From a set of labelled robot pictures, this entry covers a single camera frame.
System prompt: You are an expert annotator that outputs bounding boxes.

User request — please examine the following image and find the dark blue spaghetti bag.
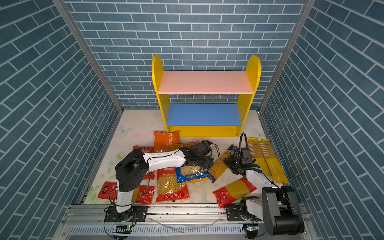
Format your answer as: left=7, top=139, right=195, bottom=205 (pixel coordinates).
left=207, top=145, right=239, bottom=183

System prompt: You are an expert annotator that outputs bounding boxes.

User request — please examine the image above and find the yellow spaghetti box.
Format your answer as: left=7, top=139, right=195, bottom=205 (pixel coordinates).
left=265, top=142, right=289, bottom=184
left=247, top=138, right=273, bottom=180

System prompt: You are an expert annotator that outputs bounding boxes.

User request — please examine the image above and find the red spaghetti bag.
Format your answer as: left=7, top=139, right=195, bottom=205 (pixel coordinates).
left=213, top=178, right=257, bottom=209
left=98, top=181, right=156, bottom=205

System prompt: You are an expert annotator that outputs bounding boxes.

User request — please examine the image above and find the blue elbow pasta bag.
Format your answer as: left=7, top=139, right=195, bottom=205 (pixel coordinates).
left=175, top=166, right=210, bottom=185

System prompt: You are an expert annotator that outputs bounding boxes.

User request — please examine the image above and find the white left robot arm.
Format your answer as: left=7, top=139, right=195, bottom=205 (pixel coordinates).
left=113, top=140, right=214, bottom=214

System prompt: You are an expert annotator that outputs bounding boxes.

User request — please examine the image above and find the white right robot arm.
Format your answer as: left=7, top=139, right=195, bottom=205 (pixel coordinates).
left=226, top=148, right=305, bottom=236

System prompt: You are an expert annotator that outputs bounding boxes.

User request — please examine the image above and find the yellow shelf unit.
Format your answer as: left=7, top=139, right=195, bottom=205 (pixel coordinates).
left=151, top=54, right=262, bottom=139

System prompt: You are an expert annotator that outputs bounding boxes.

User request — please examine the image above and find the orange pasta bag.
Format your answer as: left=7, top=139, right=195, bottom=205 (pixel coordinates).
left=154, top=131, right=180, bottom=153

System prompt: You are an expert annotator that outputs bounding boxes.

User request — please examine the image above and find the red macaroni bag front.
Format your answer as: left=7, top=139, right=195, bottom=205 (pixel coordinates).
left=156, top=167, right=190, bottom=203

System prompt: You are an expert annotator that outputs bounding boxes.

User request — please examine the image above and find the red macaroni bag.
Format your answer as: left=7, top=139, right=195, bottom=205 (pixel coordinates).
left=132, top=145, right=156, bottom=181
left=156, top=167, right=190, bottom=203

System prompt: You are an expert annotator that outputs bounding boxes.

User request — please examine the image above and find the red macaroni bag back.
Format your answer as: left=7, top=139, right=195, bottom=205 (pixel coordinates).
left=132, top=145, right=156, bottom=181

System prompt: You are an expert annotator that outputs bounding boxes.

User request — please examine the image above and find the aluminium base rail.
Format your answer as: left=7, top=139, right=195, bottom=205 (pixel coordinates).
left=54, top=204, right=317, bottom=240

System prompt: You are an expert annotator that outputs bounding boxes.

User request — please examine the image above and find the aluminium corner post right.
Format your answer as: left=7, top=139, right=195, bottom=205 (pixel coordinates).
left=259, top=0, right=316, bottom=113

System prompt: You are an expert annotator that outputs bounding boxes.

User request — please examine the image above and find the aluminium corner post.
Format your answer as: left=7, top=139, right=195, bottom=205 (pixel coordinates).
left=259, top=0, right=316, bottom=113
left=52, top=0, right=124, bottom=114

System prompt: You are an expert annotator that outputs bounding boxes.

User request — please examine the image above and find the aluminium corner post left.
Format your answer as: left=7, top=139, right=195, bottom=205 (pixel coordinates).
left=52, top=0, right=124, bottom=114

